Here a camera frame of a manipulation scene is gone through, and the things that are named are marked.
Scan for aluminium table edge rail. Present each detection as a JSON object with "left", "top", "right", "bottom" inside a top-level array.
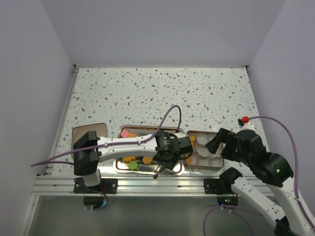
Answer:
[{"left": 31, "top": 176, "right": 281, "bottom": 196}]

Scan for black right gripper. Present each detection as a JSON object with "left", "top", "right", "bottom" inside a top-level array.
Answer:
[{"left": 205, "top": 126, "right": 252, "bottom": 166}]

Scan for brown cookie tin box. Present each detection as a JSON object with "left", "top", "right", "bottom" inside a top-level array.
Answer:
[{"left": 184, "top": 130, "right": 224, "bottom": 171}]

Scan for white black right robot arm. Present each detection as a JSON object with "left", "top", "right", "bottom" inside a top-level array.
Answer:
[{"left": 205, "top": 126, "right": 315, "bottom": 236}]

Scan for pink macaron cookie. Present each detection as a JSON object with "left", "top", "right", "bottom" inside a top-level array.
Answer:
[{"left": 120, "top": 130, "right": 130, "bottom": 138}]

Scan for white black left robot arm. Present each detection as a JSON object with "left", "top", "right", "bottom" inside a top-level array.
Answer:
[{"left": 73, "top": 130, "right": 193, "bottom": 193}]

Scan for green macaron cookie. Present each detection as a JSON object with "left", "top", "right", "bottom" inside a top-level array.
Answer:
[{"left": 128, "top": 160, "right": 138, "bottom": 171}]

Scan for white paper cupcake liner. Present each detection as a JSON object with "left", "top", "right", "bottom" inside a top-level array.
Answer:
[{"left": 196, "top": 133, "right": 209, "bottom": 146}]

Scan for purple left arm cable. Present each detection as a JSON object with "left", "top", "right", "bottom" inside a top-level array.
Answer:
[{"left": 31, "top": 105, "right": 182, "bottom": 168}]

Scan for stainless steel baking tray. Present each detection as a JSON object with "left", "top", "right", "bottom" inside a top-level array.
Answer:
[{"left": 113, "top": 125, "right": 185, "bottom": 176}]

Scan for stainless steel serving tongs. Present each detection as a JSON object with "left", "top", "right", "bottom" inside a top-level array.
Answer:
[{"left": 153, "top": 165, "right": 166, "bottom": 179}]

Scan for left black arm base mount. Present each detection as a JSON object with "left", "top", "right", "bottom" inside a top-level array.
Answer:
[{"left": 73, "top": 169, "right": 118, "bottom": 195}]

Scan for brown tin lid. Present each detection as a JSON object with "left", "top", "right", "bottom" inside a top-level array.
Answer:
[{"left": 71, "top": 123, "right": 108, "bottom": 149}]

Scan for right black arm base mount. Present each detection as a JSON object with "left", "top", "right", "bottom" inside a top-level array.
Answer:
[{"left": 203, "top": 167, "right": 243, "bottom": 195}]

